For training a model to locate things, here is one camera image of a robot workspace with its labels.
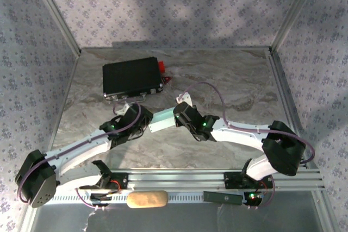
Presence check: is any light blue paper box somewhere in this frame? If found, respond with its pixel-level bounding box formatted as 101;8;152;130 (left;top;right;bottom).
148;108;180;134

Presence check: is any tan oblong pad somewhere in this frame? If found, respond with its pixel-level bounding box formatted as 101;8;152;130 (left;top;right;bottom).
127;190;169;209

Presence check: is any black flat rectangular device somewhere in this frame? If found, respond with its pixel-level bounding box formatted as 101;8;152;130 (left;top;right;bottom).
203;190;243;206

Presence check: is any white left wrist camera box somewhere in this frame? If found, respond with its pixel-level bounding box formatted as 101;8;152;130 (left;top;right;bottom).
119;103;134;115

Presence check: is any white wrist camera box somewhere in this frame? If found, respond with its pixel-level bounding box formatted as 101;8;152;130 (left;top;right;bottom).
176;93;194;106
119;103;134;115

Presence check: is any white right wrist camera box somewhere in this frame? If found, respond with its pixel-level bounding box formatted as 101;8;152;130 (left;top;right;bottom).
176;93;194;106

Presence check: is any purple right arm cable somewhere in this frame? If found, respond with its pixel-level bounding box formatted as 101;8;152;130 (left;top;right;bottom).
178;81;316;210

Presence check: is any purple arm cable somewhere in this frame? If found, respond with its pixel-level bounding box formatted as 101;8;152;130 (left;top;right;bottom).
16;103;142;211
178;81;316;210

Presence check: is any black case with silver handle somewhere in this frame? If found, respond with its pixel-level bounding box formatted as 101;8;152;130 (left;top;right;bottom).
102;57;164;105

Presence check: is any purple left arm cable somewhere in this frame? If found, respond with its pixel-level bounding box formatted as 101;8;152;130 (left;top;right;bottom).
16;103;142;211

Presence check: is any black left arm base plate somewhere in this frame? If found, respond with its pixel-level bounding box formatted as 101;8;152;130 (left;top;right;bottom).
78;172;129;191

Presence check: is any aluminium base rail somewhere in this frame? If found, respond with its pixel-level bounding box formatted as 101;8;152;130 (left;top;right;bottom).
28;168;326;191

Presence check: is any aluminium side rail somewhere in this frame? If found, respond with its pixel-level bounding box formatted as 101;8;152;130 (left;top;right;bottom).
268;48;320;172
40;49;82;170

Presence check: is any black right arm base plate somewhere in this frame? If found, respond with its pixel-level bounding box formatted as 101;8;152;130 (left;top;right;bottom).
223;171;274;189

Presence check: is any white slotted cable duct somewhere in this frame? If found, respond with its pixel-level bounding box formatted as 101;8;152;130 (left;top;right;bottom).
48;192;263;205

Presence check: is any aluminium frame post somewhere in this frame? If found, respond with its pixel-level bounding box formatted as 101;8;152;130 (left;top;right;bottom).
27;0;82;55
270;0;326;53

